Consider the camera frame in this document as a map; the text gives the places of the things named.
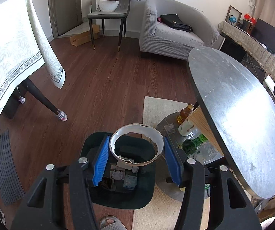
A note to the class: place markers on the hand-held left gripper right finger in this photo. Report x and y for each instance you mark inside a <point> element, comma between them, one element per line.
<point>173,163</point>

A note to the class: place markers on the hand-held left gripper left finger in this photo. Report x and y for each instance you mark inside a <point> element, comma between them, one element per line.
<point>101,163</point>

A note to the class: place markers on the large white paper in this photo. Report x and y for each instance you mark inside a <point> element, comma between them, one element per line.
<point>118,174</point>

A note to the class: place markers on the dark trash bin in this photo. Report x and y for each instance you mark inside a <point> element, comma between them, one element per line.
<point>89,146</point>

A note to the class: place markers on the white cardboard packaging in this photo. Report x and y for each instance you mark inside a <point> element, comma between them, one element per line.
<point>122,164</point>

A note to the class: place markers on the small white paper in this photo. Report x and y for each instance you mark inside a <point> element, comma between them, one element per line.
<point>135,170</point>

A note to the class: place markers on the blue tissue packet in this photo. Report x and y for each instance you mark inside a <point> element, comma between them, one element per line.
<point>130,182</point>

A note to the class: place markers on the green glass bottle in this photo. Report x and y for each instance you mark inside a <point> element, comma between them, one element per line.
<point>191,146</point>

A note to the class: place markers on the round grey table base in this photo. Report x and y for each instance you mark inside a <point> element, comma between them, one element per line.
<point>162,192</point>

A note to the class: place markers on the crumpled grey wrapper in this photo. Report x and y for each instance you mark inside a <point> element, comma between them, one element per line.
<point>169,128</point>

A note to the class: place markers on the white bottle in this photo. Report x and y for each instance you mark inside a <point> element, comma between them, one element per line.
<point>186,127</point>

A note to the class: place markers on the wooden table leg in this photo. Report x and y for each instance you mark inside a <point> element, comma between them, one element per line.
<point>199,122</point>

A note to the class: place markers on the brown tea bottle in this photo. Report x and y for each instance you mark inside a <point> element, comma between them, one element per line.
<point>184,113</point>

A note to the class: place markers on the beige rug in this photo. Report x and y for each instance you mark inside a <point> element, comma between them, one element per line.
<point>151,105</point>

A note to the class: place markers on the striped table leg sock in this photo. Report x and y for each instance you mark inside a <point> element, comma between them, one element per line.
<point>21,99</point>
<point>62,115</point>

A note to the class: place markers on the grey slipper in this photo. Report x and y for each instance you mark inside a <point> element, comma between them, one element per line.
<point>113,224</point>

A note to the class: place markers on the dark table leg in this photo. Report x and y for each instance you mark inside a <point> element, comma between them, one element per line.
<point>41,95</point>

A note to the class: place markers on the dark striped floor mat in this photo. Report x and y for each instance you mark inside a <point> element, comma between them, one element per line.
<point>8,167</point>

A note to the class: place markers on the grey armchair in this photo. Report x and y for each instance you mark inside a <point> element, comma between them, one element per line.
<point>175,40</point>

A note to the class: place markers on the flat brown cardboard box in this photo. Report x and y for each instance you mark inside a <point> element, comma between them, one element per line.
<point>82,38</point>

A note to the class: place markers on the black bag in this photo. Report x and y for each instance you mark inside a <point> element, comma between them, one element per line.
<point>175,22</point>

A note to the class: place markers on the beige fringed desk cloth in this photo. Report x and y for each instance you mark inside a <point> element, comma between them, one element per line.
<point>254,48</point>

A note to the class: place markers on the pale green tablecloth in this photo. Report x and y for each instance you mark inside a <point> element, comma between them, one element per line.
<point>12,52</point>

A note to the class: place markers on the grey chair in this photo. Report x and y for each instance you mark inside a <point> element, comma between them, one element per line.
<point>108,15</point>

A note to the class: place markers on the dark wooden box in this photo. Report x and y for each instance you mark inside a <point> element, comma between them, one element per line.
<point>246,26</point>

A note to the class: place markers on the blue globe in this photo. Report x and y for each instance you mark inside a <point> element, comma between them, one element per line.
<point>232,19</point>

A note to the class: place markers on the grey door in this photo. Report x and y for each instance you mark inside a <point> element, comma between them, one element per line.
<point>65,9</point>

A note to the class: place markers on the potted bonsai plant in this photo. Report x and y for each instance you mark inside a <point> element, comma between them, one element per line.
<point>107,4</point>

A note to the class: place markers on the black monitor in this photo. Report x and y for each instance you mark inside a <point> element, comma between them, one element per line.
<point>269,31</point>

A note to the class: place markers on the small red flags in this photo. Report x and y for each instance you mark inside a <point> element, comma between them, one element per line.
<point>249,17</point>

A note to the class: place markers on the wooden picture frame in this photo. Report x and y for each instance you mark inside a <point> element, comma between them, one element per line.
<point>238,10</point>

